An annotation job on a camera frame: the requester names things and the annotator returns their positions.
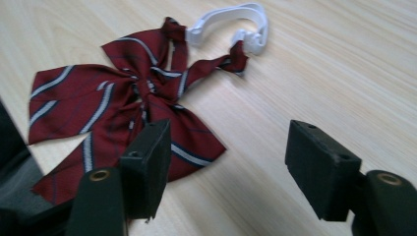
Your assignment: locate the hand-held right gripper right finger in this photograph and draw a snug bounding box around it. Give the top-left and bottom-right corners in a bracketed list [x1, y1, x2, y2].
[284, 119, 417, 236]

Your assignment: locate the dark red striped bow tie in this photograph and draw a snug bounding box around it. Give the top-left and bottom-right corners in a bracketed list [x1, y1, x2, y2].
[28, 2, 269, 206]

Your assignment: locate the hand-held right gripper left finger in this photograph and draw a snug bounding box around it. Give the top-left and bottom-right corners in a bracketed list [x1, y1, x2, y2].
[65, 118, 172, 236]

